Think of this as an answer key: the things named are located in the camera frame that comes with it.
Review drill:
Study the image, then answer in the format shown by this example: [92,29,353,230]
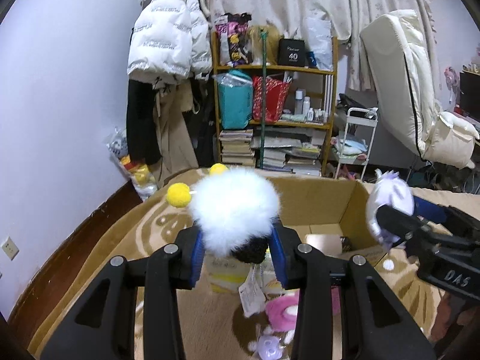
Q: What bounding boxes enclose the pink plush toy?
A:
[265,287,343,332]

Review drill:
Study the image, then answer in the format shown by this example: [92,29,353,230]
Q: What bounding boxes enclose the white fluffy bee plush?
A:
[167,163,281,264]

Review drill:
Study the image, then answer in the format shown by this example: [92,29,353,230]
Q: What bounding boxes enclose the black Face tissue pack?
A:
[340,236,353,254]

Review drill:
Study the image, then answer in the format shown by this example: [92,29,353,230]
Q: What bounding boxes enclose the open cardboard box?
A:
[164,168,413,295]

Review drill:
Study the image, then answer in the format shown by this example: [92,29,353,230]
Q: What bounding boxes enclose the beige patterned carpet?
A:
[28,190,444,359]

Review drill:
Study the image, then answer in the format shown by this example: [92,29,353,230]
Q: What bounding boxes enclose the plastic bag with toys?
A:
[105,127,158,202]

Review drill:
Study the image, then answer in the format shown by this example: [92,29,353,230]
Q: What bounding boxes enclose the white rolling cart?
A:
[333,107,378,180]

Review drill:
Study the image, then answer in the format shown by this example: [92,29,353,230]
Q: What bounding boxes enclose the beige coat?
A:
[151,81,199,188]

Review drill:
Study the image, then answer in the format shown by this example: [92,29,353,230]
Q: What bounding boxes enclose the stack of books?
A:
[220,129,256,167]

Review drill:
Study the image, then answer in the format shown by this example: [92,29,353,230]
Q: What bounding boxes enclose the red gift bag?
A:
[253,76,290,123]

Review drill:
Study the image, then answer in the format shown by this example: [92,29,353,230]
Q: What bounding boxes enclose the teal bag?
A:
[214,70,253,129]

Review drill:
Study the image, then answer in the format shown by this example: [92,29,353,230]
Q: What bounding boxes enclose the black box with 40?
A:
[277,38,306,68]

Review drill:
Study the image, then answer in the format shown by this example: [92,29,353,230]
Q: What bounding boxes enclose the wooden shelf unit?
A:
[210,31,339,176]

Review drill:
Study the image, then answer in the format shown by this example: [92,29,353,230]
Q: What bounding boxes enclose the green pole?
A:
[259,29,268,169]

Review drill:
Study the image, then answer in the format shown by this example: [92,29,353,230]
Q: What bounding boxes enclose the white puffer jacket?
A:
[127,0,212,89]

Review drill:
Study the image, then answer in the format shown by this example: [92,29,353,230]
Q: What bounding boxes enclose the small purple keychain toy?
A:
[247,324,295,360]

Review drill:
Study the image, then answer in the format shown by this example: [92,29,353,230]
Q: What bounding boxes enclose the wall socket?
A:
[1,236,20,261]

